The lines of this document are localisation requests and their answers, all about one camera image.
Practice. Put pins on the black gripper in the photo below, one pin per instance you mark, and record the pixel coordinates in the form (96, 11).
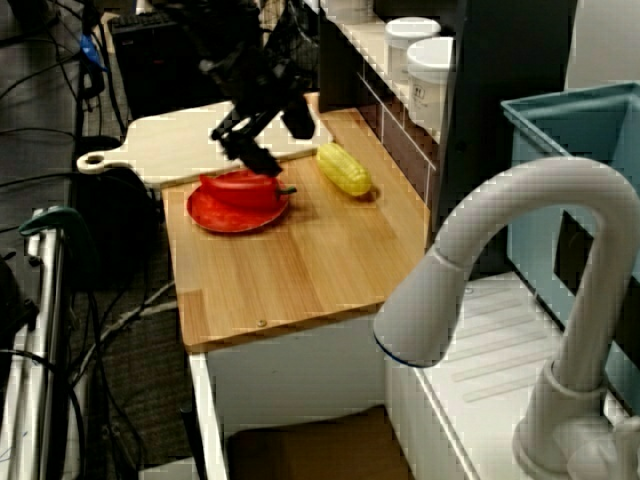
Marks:
(260, 95)

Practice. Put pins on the red toy pepper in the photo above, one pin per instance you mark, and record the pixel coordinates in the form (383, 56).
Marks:
(240, 192)

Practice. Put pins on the yellow toy corn cob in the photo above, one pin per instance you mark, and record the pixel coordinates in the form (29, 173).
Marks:
(345, 170)

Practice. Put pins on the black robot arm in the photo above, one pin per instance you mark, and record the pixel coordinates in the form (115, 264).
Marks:
(240, 30)

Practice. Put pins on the red round plate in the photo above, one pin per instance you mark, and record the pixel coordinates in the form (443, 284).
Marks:
(225, 221)

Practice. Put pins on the light wooden cutting board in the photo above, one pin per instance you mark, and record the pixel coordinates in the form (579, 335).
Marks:
(165, 145)

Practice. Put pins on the black electronics box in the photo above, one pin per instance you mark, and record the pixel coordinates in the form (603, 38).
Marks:
(150, 65)

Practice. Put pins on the white lidded jar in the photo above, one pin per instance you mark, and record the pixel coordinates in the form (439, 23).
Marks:
(410, 37)
(430, 80)

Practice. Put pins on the blue tape piece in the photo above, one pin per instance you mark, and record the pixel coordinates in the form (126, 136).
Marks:
(90, 47)

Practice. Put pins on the dark tiled kitchen hutch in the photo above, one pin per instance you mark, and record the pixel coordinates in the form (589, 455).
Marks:
(500, 75)

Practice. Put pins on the white toy kitchen unit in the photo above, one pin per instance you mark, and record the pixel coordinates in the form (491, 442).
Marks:
(300, 370)

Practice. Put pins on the green clamp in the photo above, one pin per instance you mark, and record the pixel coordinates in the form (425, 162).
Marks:
(55, 216)

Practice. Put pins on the teal plastic bin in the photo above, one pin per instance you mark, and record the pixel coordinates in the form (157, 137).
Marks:
(540, 165)

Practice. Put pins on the grey metal cylinder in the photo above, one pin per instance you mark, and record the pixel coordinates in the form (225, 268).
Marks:
(550, 185)

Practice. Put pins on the light metal frame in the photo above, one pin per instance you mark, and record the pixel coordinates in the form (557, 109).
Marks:
(45, 325)

